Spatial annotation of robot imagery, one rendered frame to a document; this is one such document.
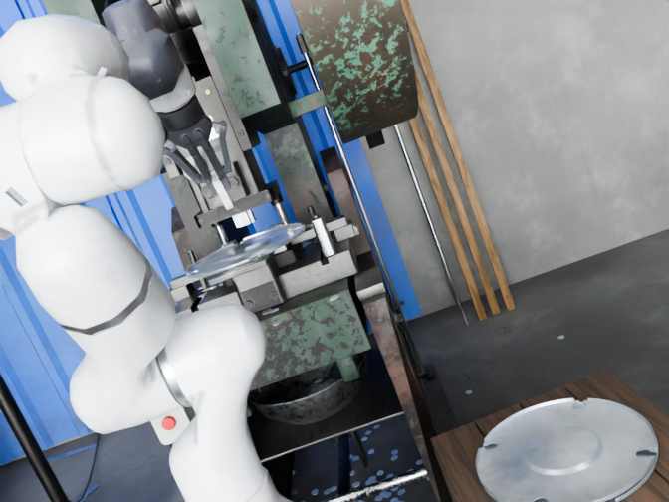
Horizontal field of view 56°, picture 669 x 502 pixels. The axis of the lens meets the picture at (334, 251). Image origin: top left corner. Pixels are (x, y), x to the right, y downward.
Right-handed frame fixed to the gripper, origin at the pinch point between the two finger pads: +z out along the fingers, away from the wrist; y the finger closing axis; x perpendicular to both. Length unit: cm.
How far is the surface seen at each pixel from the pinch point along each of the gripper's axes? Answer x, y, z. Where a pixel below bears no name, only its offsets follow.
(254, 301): -0.3, -5.2, 29.4
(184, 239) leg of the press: 45, -25, 38
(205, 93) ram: 29.2, 1.3, -7.6
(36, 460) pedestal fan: 15, -88, 71
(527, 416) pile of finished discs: -42, 39, 43
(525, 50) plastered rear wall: 126, 114, 65
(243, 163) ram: 21.1, 3.1, 7.9
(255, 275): 2.1, -2.7, 24.4
